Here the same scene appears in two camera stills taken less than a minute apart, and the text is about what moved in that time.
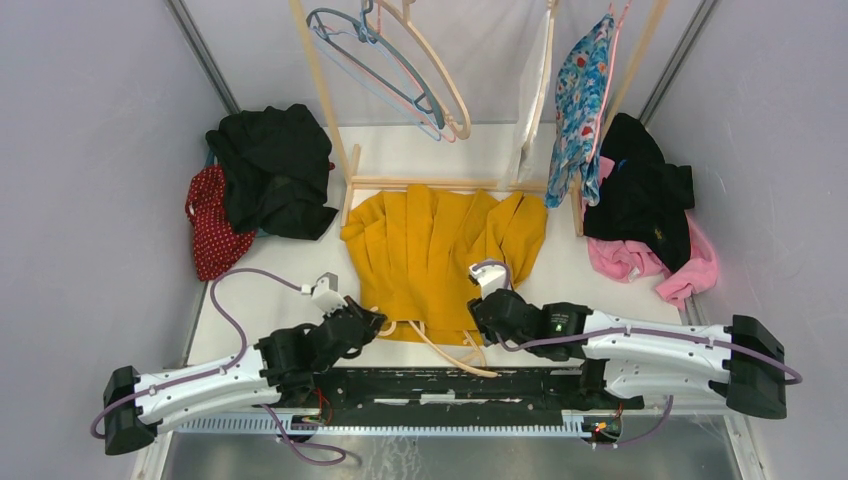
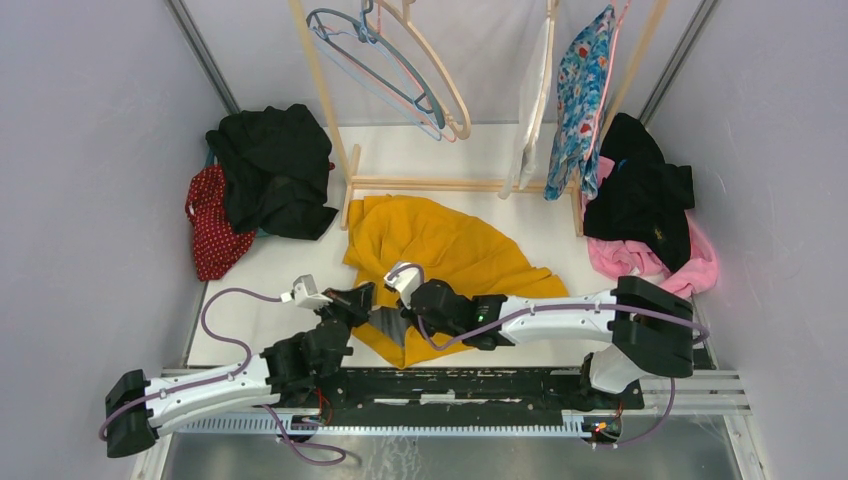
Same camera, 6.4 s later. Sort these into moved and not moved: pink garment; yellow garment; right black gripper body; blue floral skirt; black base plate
Moved: right black gripper body; yellow garment
Not moved: blue floral skirt; black base plate; pink garment
